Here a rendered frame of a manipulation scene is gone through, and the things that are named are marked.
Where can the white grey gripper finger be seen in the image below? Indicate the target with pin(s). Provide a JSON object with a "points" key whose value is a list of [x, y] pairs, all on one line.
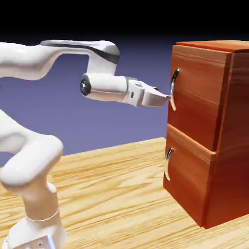
{"points": [[168, 97]]}

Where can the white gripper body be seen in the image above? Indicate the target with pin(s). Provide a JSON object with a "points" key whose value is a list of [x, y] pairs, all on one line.
{"points": [[152, 96]]}

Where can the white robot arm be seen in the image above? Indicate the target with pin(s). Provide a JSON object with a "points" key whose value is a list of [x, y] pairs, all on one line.
{"points": [[101, 85]]}

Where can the large reddish wooden door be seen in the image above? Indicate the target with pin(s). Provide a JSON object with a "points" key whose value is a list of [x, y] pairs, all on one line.
{"points": [[200, 97]]}

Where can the reddish wooden cabinet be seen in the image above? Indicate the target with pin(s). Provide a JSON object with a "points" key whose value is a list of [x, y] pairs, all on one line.
{"points": [[231, 136]]}

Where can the small reddish wooden door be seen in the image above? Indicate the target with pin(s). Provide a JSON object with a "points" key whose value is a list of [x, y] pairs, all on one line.
{"points": [[186, 175]]}

